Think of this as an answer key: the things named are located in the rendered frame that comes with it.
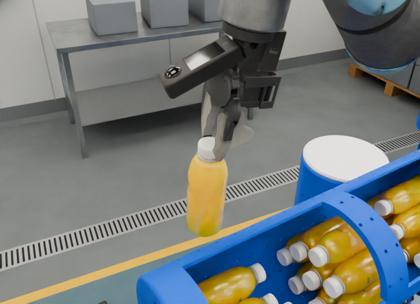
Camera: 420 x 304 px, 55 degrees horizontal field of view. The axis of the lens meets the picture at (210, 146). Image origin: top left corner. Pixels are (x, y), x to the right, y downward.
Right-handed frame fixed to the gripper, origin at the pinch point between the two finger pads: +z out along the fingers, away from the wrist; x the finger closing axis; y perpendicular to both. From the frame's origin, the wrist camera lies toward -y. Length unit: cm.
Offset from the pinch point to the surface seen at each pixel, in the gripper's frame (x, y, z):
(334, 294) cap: -14.7, 27.1, 29.6
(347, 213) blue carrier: -6.6, 30.9, 15.6
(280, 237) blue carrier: 5.0, 27.8, 34.0
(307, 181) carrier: 30, 57, 42
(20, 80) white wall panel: 307, -23, 142
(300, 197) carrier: 31, 58, 51
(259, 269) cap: -4.9, 14.9, 29.5
